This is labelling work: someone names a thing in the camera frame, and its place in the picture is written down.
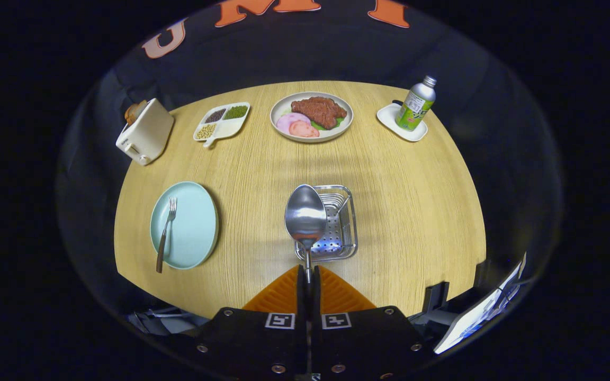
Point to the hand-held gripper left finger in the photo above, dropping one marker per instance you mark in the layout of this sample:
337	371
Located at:
262	338

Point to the dark plastic bag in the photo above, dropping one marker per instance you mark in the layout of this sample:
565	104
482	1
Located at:
167	320

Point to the pile of yellow soybeans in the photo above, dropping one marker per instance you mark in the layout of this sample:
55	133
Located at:
206	131

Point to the brown steak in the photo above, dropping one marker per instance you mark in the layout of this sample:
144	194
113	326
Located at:
320	111

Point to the white square coaster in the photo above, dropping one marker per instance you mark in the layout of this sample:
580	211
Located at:
388	117

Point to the white divided dish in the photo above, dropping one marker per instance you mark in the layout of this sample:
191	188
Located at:
231	127

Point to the pile of dark red beans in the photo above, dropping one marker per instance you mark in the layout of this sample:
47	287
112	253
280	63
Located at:
215	115

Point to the mint green plate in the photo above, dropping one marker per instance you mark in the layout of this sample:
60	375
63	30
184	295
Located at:
194	227

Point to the pink ham slice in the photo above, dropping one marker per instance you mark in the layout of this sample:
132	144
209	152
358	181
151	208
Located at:
286	121

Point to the round beige plate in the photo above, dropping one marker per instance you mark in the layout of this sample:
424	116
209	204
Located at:
281	108

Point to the pile of green beans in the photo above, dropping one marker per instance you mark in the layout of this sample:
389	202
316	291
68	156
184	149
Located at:
236	112

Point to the green lettuce leaf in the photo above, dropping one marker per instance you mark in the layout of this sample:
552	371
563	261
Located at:
318	127

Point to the cream toaster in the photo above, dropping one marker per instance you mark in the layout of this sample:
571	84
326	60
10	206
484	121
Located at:
146	135

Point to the white printed panel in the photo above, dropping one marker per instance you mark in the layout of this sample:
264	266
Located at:
474	317

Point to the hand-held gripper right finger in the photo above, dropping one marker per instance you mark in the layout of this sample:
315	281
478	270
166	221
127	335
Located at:
358	338

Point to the green labelled metal bottle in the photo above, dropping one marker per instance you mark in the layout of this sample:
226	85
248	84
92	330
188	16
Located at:
415	108

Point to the toast slice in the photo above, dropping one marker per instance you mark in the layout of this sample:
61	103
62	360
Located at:
134	111

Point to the reddish ham slice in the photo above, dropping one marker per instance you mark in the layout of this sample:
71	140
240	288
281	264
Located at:
305	129

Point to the black bracket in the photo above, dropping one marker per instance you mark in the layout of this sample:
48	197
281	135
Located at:
436	299

